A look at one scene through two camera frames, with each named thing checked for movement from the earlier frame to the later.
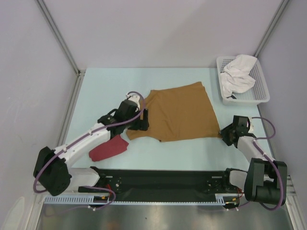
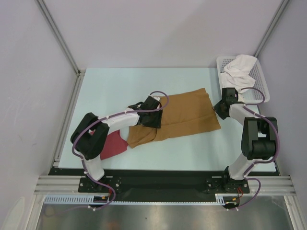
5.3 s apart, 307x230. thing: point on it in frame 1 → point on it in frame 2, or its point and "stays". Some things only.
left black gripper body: x=128 y=126 → x=154 y=120
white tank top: x=235 y=76 stays
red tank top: x=112 y=146 stays
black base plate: x=128 y=185 stays
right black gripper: x=224 y=132 → x=217 y=107
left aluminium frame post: x=80 y=73 stays
